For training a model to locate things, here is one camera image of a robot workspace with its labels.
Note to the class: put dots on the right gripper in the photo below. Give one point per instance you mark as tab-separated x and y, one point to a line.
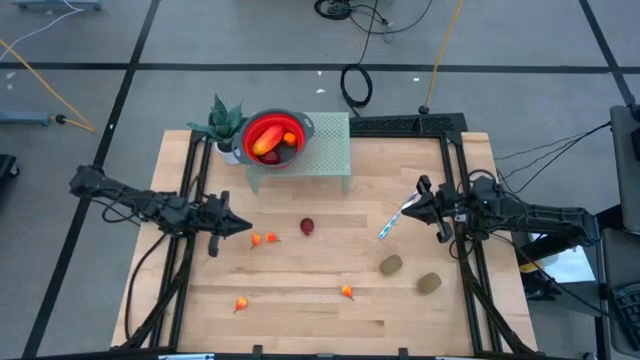
450	207

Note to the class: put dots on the silver bar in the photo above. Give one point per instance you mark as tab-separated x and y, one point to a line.
185	357

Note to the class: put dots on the black aluminium table frame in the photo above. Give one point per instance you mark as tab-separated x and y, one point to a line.
400	124

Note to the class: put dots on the pale green perforated shelf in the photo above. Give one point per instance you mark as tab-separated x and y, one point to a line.
330	145

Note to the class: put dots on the brown green kiwi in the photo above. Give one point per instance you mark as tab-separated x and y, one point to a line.
391	264
429	283

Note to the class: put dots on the grey stand foot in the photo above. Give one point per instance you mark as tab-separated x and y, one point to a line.
55	4
25	118

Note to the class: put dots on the dark red plum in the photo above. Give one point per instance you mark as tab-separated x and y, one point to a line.
307	226

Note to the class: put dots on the black caster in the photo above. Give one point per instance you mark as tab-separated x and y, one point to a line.
7	165

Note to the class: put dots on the white box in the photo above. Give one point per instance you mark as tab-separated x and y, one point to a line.
565	265

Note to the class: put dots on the red orange mango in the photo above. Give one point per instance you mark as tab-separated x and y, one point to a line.
268	140

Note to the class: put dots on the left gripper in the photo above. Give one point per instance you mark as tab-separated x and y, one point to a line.
210	220

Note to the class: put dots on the white plant pot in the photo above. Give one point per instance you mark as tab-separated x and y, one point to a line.
226	156

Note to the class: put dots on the black keyboard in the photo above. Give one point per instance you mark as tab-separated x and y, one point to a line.
630	310

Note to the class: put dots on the black camera bracket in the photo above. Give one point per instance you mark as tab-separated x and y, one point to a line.
403	352
257	350

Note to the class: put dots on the green snake plant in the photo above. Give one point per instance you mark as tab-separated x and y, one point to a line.
222	122

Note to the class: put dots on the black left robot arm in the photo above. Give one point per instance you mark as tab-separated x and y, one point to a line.
150	207

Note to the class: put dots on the red grey collapsible colander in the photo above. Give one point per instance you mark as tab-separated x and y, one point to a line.
300	125

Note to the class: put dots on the small orange fruit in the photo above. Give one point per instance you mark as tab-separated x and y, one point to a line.
290	139

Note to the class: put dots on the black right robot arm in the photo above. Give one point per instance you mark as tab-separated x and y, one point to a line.
540	217

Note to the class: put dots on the grey desk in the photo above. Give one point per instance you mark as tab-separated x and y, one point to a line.
620	260

